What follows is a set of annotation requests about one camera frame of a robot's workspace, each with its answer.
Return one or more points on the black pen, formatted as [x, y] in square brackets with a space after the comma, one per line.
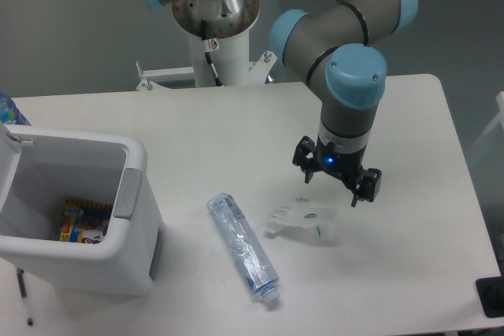
[24, 297]

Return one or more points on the colourful snack wrapper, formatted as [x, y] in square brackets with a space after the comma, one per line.
[84, 222]

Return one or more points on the crushed clear plastic bottle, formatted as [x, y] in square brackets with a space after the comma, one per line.
[247, 253]

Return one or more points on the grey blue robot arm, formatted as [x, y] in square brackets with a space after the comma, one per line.
[331, 54]

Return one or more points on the black table clamp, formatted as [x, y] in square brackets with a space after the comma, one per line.
[490, 291]

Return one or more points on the blue water bottle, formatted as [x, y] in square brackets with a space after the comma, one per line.
[10, 114]

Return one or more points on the white plastic trash can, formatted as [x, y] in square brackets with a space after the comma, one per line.
[40, 169]

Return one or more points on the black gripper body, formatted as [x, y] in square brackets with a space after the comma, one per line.
[342, 163]

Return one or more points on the clear plastic wrapper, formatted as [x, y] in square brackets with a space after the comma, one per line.
[313, 217]

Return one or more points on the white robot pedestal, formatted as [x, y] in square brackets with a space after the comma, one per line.
[218, 38]

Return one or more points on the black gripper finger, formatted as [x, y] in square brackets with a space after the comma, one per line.
[305, 157]
[366, 186]

